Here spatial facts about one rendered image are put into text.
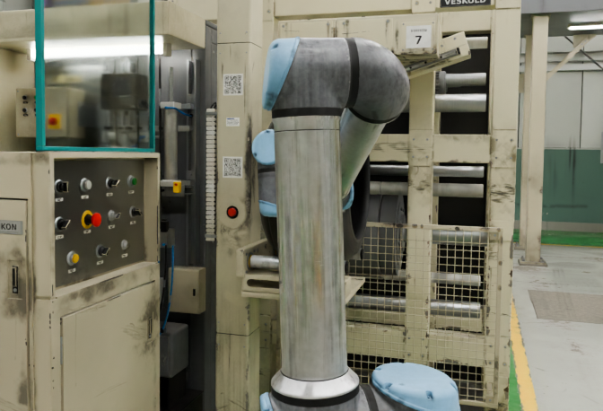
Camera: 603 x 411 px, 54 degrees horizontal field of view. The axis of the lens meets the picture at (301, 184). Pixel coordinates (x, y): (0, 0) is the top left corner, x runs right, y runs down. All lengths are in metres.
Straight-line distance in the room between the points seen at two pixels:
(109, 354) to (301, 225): 1.07
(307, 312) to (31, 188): 0.90
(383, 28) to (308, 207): 1.43
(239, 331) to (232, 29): 1.07
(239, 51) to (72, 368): 1.14
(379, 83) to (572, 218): 10.34
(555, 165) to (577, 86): 1.39
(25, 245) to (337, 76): 1.00
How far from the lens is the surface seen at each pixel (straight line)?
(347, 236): 1.93
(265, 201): 1.48
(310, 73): 0.95
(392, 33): 2.29
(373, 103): 1.00
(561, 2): 7.59
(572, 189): 11.21
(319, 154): 0.95
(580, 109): 11.31
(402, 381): 1.08
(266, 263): 2.03
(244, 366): 2.24
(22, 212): 1.66
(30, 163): 1.64
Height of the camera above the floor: 1.27
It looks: 3 degrees down
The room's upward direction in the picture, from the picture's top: 1 degrees clockwise
